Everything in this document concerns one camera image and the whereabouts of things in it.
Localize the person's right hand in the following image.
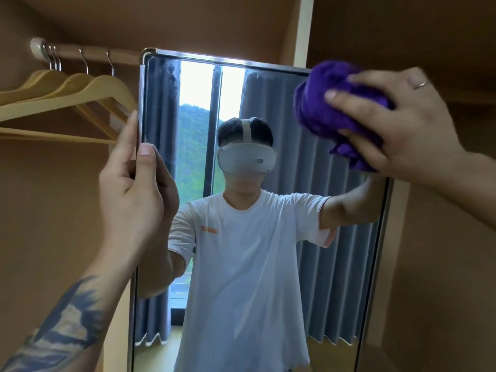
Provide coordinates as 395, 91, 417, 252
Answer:
324, 66, 468, 187

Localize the person's left hand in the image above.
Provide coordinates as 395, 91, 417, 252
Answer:
99, 110, 165, 260

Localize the pull-out wardrobe mirror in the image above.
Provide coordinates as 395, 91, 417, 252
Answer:
127, 47, 394, 372

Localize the light wooden wardrobe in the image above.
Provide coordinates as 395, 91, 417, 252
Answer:
0, 0, 496, 372

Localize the wooden clothes hanger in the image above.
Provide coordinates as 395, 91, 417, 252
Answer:
0, 50, 138, 146
0, 48, 117, 142
0, 44, 59, 105
0, 44, 69, 107

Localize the wooden hanging rod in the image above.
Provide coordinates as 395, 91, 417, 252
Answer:
30, 36, 142, 66

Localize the person's left forearm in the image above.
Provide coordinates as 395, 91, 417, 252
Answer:
0, 247, 136, 372

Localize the purple cleaning cloth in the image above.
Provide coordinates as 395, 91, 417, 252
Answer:
292, 60, 395, 173

